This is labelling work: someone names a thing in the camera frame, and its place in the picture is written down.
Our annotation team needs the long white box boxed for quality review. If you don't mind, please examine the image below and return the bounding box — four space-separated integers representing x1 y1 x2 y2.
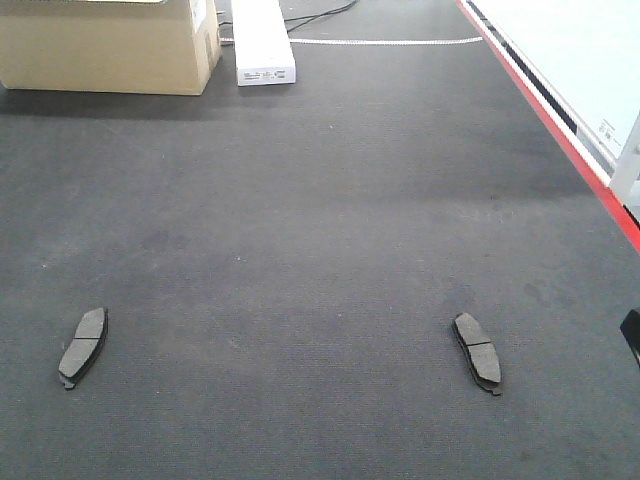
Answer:
231 0 296 87

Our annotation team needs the black cable bundle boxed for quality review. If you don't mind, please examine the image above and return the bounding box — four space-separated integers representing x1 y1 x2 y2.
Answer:
282 0 360 29

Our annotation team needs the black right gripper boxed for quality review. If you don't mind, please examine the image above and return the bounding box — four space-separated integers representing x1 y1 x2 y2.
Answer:
620 308 640 365

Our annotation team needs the cardboard box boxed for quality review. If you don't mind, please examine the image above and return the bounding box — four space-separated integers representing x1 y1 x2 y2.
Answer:
1 1 221 96

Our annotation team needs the white cable strip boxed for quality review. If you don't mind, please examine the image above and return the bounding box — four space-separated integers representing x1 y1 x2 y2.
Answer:
219 35 485 47

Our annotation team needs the grey brake pad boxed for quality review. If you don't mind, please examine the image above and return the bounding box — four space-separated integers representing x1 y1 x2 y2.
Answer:
58 307 109 390
452 312 502 396

